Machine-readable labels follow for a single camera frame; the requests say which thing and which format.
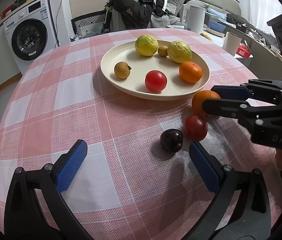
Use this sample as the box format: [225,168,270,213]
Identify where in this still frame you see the black jacket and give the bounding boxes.
[105,0,168,29]

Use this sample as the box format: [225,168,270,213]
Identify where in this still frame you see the red tomato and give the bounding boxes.
[183,115,208,142]
[145,70,168,92]

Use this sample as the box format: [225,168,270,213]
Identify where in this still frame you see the cream cup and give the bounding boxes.
[222,31,242,55]

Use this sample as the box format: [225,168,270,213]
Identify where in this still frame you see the cream round plate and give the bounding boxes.
[100,40,210,101]

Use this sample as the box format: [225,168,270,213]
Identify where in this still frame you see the white side table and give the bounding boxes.
[166,25,254,60]

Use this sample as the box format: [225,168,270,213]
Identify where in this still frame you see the yellow lemon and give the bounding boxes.
[135,34,159,57]
[167,41,192,64]

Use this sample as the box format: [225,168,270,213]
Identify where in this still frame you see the black patterned chair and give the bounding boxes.
[71,11,108,39]

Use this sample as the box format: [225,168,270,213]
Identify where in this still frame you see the grey hoodie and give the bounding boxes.
[151,14,181,29]

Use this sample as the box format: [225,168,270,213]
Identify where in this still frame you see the white washing machine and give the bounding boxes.
[3,0,57,61]

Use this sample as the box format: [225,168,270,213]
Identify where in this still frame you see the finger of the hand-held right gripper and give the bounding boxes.
[210,79,282,103]
[201,98,282,123]

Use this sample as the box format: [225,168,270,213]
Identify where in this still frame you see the pink checked tablecloth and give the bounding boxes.
[0,27,282,240]

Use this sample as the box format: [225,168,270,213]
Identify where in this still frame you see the dark plum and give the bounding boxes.
[160,129,183,152]

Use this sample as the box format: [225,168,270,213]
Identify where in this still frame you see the light blue pillow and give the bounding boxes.
[207,8,228,19]

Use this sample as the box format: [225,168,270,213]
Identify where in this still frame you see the dark blanket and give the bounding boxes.
[227,14,279,45]

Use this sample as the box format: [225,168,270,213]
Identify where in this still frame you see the white flat plate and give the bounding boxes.
[205,26,225,36]

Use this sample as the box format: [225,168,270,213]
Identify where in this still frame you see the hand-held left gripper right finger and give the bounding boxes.
[182,141,273,240]

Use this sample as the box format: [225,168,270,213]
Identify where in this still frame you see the red carton box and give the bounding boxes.
[236,41,253,58]

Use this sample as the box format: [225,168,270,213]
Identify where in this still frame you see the orange mandarin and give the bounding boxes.
[192,90,222,117]
[179,61,203,83]

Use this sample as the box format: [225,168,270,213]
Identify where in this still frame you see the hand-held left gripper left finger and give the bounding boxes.
[4,139,94,240]

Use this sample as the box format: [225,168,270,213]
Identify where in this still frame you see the blue bowl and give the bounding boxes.
[208,20,227,33]

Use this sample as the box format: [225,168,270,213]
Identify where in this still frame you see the white electric kettle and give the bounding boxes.
[180,4,205,30]

